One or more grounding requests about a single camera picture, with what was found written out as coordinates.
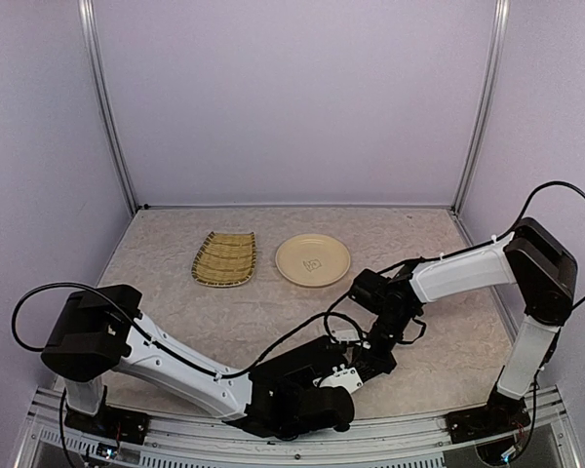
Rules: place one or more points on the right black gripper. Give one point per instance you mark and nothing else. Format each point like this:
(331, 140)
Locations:
(377, 363)

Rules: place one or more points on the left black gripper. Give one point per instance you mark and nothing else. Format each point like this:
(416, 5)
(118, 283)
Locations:
(292, 379)

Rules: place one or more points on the black zip tool case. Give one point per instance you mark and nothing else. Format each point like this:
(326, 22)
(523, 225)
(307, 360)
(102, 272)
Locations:
(319, 351)

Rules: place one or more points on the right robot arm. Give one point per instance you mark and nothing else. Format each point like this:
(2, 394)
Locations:
(525, 255)

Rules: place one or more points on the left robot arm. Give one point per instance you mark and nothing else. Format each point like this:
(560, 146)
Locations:
(307, 389)

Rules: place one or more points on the cream round plate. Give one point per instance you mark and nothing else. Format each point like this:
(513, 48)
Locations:
(313, 260)

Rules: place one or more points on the woven bamboo tray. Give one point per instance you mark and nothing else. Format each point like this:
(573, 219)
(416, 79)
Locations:
(225, 260)

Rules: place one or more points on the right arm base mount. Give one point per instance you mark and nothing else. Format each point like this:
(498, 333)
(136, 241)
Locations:
(477, 423)

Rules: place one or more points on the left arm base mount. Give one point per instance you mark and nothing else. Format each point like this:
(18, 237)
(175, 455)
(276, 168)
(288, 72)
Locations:
(120, 425)

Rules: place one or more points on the aluminium front rail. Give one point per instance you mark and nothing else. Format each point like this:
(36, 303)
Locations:
(192, 441)

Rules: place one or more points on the right aluminium frame post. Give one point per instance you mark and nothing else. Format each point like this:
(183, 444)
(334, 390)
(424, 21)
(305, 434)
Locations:
(494, 58)

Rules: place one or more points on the aluminium frame post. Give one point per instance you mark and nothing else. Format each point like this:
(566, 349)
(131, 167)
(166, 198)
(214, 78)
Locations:
(90, 33)
(494, 58)

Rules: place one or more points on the left aluminium frame post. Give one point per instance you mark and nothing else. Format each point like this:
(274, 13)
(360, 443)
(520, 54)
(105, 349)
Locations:
(90, 33)

